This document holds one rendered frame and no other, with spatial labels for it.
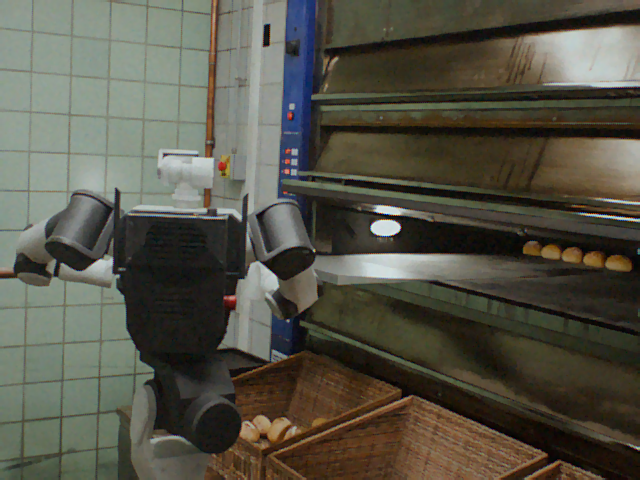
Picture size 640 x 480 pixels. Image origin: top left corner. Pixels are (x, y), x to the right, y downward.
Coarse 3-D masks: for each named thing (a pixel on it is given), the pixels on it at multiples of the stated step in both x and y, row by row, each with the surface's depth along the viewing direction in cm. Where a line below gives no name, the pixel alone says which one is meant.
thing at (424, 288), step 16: (400, 288) 275; (416, 288) 268; (432, 288) 261; (448, 288) 256; (464, 288) 257; (464, 304) 249; (480, 304) 244; (496, 304) 238; (512, 304) 234; (528, 304) 235; (528, 320) 228; (544, 320) 224; (560, 320) 219; (576, 320) 215; (592, 320) 216; (576, 336) 215; (592, 336) 210; (608, 336) 206; (624, 336) 203
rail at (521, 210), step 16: (352, 192) 271; (368, 192) 264; (384, 192) 257; (400, 192) 251; (480, 208) 222; (496, 208) 218; (512, 208) 213; (528, 208) 209; (608, 224) 188; (624, 224) 185
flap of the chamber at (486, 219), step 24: (288, 192) 304; (312, 192) 290; (336, 192) 279; (408, 216) 278; (456, 216) 230; (480, 216) 222; (504, 216) 215; (528, 216) 208; (576, 240) 215; (600, 240) 199; (624, 240) 185
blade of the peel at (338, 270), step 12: (324, 264) 292; (336, 264) 293; (348, 264) 295; (360, 264) 296; (372, 264) 298; (324, 276) 257; (336, 276) 252; (348, 276) 253; (360, 276) 256; (372, 276) 270; (384, 276) 271; (396, 276) 272; (408, 276) 274; (420, 276) 275
